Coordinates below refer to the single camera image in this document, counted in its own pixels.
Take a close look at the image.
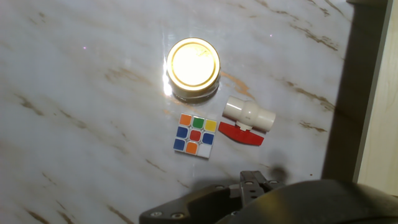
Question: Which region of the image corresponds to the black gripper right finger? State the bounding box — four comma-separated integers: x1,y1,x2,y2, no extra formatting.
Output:
238,170,285,207

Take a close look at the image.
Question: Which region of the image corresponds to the multicoloured Rubik's cube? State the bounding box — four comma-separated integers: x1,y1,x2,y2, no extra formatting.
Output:
172,112,218,159

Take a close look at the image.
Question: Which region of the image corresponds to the cream wooden shelf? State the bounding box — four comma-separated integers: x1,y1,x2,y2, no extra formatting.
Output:
321,0,398,197

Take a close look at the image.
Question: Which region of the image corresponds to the small red object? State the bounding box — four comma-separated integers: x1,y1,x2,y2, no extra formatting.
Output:
218,121,265,147

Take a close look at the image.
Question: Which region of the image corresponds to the marble patterned mat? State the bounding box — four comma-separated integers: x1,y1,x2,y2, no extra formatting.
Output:
0,0,355,224

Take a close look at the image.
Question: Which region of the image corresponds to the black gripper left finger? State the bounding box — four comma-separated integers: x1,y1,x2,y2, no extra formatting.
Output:
139,183,243,224

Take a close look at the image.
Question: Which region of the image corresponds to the glass jar gold lid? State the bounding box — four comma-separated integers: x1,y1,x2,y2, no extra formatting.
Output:
165,37,222,100

